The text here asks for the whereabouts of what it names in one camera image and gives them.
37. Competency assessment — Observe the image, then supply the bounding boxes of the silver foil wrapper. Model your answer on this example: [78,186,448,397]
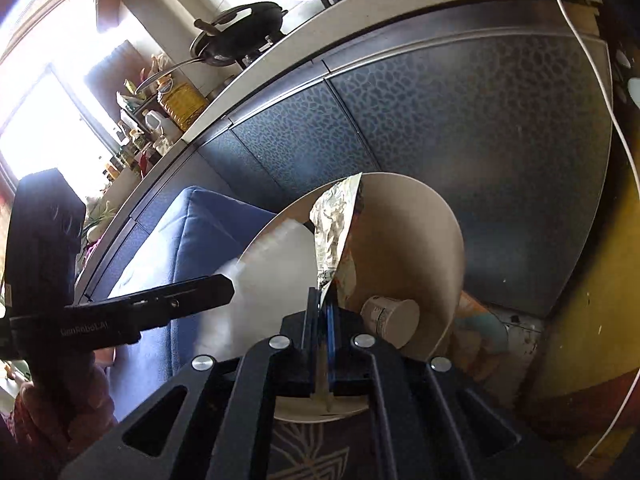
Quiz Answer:
[309,172,363,306]

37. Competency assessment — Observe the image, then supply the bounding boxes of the person's left hand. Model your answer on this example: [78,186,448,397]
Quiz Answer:
[12,352,118,461]

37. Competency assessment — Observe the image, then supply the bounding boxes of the beige round waste bin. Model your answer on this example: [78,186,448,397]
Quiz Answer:
[235,172,467,423]

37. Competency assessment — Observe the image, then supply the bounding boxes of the colourful plastic packet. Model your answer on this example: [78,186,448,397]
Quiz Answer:
[450,290,508,381]

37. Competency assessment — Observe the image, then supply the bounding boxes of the patterned floor mat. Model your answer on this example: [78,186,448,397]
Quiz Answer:
[270,412,382,480]

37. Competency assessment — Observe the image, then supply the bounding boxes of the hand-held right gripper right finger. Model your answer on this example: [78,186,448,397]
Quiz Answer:
[325,304,581,480]

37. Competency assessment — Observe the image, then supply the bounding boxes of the black gas stove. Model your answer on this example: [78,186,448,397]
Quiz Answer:
[240,0,351,68]

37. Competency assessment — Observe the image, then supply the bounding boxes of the black wok with lid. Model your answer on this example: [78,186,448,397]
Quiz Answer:
[190,2,288,68]

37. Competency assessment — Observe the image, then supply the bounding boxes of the cluster of seasoning bottles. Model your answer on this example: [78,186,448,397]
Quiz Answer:
[100,80,171,181]

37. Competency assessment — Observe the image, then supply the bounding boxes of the small white paper cup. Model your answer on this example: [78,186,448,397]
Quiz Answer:
[360,296,420,348]

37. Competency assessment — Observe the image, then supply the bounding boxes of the yellow cooking oil bottle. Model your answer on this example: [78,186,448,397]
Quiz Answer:
[160,80,208,131]

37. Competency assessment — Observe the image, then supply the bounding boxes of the kitchen window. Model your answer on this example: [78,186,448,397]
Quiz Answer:
[0,65,116,196]

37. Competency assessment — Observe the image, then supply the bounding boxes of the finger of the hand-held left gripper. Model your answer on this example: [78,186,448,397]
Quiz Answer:
[125,276,236,332]

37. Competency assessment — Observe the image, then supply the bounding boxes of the blue tablecloth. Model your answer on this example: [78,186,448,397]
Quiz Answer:
[107,186,278,411]

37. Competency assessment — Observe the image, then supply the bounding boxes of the white plastic jug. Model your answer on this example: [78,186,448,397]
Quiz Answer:
[142,110,173,137]

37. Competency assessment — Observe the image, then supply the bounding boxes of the dark patterned kitchen cabinet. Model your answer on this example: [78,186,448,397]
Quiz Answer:
[75,0,613,318]

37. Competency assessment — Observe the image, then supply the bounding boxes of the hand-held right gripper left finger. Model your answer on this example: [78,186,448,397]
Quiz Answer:
[60,289,324,480]

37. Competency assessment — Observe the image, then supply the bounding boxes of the white cable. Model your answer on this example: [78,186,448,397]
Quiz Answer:
[539,0,640,467]

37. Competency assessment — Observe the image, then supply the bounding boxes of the steel ladle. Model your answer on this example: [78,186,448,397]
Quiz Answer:
[135,57,201,96]

